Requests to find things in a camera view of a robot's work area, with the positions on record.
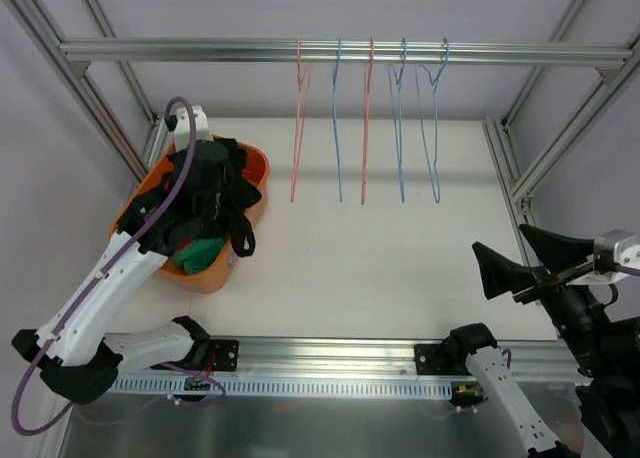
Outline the blue hanger of black top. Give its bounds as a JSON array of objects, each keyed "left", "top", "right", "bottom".
[{"left": 414, "top": 37, "right": 451, "bottom": 204}]

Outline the blue hanger of red top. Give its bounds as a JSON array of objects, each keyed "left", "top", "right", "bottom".
[{"left": 387, "top": 38, "right": 408, "bottom": 203}]

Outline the pink hanger of green top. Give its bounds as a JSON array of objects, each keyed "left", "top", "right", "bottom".
[{"left": 360, "top": 37, "right": 375, "bottom": 206}]

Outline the blue hanger of grey top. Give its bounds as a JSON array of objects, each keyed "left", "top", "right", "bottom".
[{"left": 331, "top": 37, "right": 343, "bottom": 203}]

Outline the black tank top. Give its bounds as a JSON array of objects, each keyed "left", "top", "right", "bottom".
[{"left": 116, "top": 138, "right": 262, "bottom": 257}]

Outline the green tank top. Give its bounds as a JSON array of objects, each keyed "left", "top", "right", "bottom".
[{"left": 171, "top": 238, "right": 225, "bottom": 275}]

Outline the red tank top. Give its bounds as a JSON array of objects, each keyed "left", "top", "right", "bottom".
[{"left": 175, "top": 238, "right": 199, "bottom": 253}]

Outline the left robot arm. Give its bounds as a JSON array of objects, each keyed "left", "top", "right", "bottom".
[{"left": 11, "top": 140, "right": 234, "bottom": 405}]

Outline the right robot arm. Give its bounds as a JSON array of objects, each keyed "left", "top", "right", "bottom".
[{"left": 441, "top": 224, "right": 639, "bottom": 457}]

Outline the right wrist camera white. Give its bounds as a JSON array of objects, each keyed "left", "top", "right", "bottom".
[{"left": 569, "top": 229, "right": 639, "bottom": 286}]

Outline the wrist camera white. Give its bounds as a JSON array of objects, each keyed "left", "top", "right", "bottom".
[
  {"left": 165, "top": 105, "right": 213, "bottom": 152},
  {"left": 569, "top": 229, "right": 639, "bottom": 286}
]

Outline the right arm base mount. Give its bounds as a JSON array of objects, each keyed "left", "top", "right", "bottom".
[{"left": 413, "top": 343, "right": 488, "bottom": 414}]

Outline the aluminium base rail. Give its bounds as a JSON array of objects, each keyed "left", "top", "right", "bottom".
[{"left": 104, "top": 335, "right": 581, "bottom": 379}]

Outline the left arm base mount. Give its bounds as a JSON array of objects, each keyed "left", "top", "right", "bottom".
[{"left": 207, "top": 339, "right": 240, "bottom": 373}]

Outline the slotted white cable duct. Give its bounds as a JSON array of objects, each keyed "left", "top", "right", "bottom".
[{"left": 111, "top": 373, "right": 453, "bottom": 401}]

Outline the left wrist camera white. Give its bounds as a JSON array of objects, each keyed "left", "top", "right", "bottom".
[{"left": 165, "top": 105, "right": 213, "bottom": 152}]

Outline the aluminium hanging rail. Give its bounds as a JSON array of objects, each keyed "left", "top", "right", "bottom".
[{"left": 59, "top": 38, "right": 636, "bottom": 70}]

